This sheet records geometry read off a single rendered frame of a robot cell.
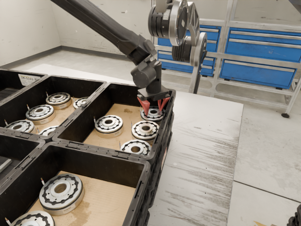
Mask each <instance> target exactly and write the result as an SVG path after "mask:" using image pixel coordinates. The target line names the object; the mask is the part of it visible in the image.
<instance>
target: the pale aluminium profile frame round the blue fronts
mask: <svg viewBox="0 0 301 226"><path fill-rule="evenodd" d="M232 2H233V0H228V5H227V10H226V15H225V20H224V26H223V32H222V35H220V38H221V41H220V47H219V52H207V54H206V56H207V57H216V58H217V60H215V63H216V67H214V69H215V70H214V71H213V74H214V77H208V76H207V75H201V78H200V79H201V80H206V81H210V82H211V83H212V87H211V88H210V89H205V88H200V87H199V88H198V91H199V92H204V93H209V94H211V96H210V97H214V95H218V96H225V97H229V98H234V99H239V100H245V101H250V102H255V103H259V104H265V105H270V106H275V107H280V108H284V109H285V113H282V114H281V116H282V117H285V118H289V115H288V114H289V112H290V110H291V108H292V106H293V104H294V101H295V99H296V97H297V95H298V93H299V90H300V88H301V75H300V77H299V79H293V81H292V83H291V86H290V87H291V90H288V89H285V88H279V87H276V88H274V87H266V86H261V85H256V84H250V83H243V82H237V81H232V80H229V79H221V78H220V77H219V76H220V72H221V67H222V62H223V59H230V60H237V61H246V62H253V63H260V64H267V65H276V66H283V67H290V68H297V69H301V63H297V62H289V61H279V60H272V59H265V58H257V57H250V56H240V55H233V54H225V53H223V48H224V42H225V39H226V42H227V38H228V34H227V35H226V33H227V28H228V22H229V18H230V13H231V8H232ZM237 2H238V0H234V3H233V8H232V14H231V18H230V20H231V21H233V20H234V16H235V11H236V7H237ZM154 4H155V0H150V9H151V8H152V6H153V5H154ZM226 22H227V23H226ZM225 24H226V26H225ZM228 32H229V28H228ZM150 41H151V42H152V43H153V45H154V46H155V49H156V50H163V51H170V52H171V51H172V47H169V46H161V45H155V37H154V36H151V35H150ZM225 47H226V43H225ZM224 52H225V48H224ZM221 58H222V61H221ZM162 73H165V74H172V75H178V76H183V77H188V78H192V74H189V73H184V72H178V71H173V70H169V69H164V68H162ZM295 82H297V84H295ZM219 83H223V84H229V85H234V86H240V87H246V88H252V89H257V90H262V91H269V92H274V93H280V94H284V97H285V104H284V103H279V102H274V101H269V100H262V99H257V98H253V97H247V96H241V95H236V94H231V93H226V92H221V91H218V90H217V89H216V88H217V86H218V84H219ZM161 84H163V85H168V86H172V87H179V88H184V89H188V90H189V87H190V86H189V85H184V84H179V83H172V82H168V81H163V80H161ZM289 95H291V98H290V96H289ZM287 113H288V114H287Z"/></svg>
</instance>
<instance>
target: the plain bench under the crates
mask: <svg viewBox="0 0 301 226"><path fill-rule="evenodd" d="M25 71H26V72H34V73H42V74H48V75H60V76H68V77H75V78H86V79H93V80H101V81H107V82H108V83H109V82H116V83H127V84H134V82H133V81H129V80H124V79H119V78H113V77H108V76H104V75H99V74H94V73H89V72H84V71H79V70H74V69H69V68H64V67H59V66H55V65H49V64H44V63H43V64H40V65H38V66H36V67H33V68H31V69H28V70H25ZM243 109H244V104H242V103H237V102H233V101H228V100H222V99H217V98H213V97H208V96H202V95H197V94H193V93H188V92H184V91H178V90H176V98H175V101H174V106H173V112H174V121H173V124H172V138H171V141H170V144H169V148H168V152H167V156H166V159H165V163H164V166H163V170H162V173H161V177H160V181H159V185H158V188H157V192H156V195H155V200H154V203H153V206H152V207H151V208H149V209H148V211H149V212H150V217H149V221H148V224H147V226H227V224H228V216H229V209H230V202H231V196H232V187H233V180H234V173H235V167H236V160H237V151H238V144H239V137H240V131H241V122H242V115H243Z"/></svg>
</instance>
